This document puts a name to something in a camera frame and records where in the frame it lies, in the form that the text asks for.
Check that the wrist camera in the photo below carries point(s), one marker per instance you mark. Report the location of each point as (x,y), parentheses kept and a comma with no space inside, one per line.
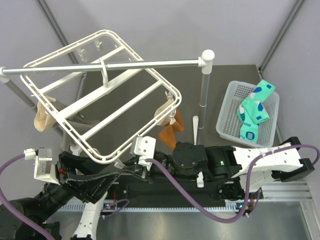
(44,168)
(144,148)

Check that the silver white drying rack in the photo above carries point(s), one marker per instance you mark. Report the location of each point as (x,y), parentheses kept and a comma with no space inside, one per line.
(113,75)

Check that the white perforated plastic basket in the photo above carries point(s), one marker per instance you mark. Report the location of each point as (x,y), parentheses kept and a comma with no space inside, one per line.
(228,124)

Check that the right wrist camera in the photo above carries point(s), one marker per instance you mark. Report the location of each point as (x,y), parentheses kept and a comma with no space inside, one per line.
(144,148)

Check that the dark grey table mat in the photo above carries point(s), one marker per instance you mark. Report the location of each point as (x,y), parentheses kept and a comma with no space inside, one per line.
(188,81)

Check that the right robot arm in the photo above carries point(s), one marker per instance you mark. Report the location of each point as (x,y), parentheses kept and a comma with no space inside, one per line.
(232,170)

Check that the teal sock upper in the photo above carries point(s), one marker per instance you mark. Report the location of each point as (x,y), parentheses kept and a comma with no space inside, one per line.
(260,93)

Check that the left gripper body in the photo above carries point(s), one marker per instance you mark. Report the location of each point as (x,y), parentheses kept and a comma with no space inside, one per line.
(61,172)

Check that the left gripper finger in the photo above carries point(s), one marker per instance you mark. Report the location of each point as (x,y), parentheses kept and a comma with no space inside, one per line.
(88,188)
(83,164)

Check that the orange brown sock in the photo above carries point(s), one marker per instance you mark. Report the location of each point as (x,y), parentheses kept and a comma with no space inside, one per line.
(167,135)

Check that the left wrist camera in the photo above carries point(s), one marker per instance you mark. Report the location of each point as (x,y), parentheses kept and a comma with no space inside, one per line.
(44,168)

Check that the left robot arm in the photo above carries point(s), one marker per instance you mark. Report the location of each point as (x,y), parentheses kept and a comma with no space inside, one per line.
(25,218)

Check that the grey sock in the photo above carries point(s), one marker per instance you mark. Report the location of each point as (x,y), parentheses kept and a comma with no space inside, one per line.
(81,126)

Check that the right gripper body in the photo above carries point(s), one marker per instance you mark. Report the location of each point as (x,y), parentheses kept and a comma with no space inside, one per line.
(150,176)

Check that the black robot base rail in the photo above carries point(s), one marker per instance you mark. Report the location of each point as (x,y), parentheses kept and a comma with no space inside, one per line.
(162,193)

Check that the beige sock left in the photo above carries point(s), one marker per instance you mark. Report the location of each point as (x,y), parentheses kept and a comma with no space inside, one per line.
(43,120)

